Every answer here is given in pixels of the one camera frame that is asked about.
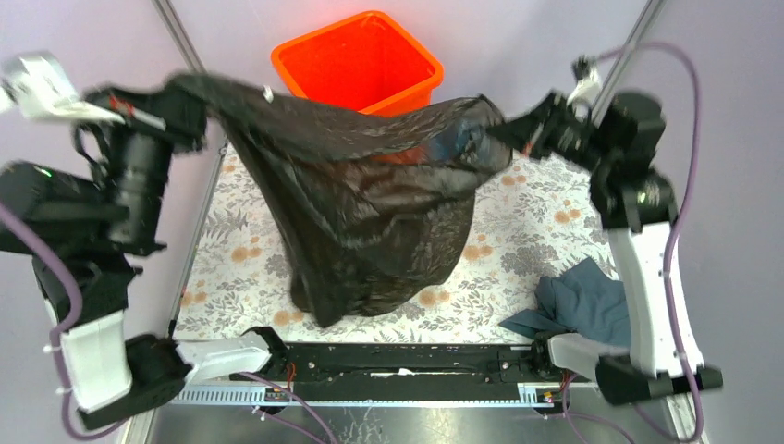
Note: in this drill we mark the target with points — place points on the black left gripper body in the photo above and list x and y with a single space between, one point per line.
141 153

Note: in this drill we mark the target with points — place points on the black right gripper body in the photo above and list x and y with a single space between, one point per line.
574 139

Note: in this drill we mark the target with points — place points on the black plastic trash bag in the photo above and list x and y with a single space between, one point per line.
371 209

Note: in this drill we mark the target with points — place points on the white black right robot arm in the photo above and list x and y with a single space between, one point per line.
640 215

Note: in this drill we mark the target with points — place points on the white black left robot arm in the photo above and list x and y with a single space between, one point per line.
79 234

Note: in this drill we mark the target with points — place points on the orange plastic trash bin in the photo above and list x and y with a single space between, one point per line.
367 63

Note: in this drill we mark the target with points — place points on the floral patterned table mat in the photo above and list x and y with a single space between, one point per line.
535 220

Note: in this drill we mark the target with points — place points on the grey-blue cloth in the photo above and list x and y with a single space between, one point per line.
581 300

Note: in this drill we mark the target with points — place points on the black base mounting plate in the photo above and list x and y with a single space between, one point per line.
403 372

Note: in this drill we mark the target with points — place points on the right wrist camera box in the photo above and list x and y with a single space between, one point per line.
588 83

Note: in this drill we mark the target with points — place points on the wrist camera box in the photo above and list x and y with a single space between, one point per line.
588 83
36 85

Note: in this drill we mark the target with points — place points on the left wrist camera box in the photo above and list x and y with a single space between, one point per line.
36 85

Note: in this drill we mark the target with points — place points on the aluminium front rail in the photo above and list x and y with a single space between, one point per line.
243 391

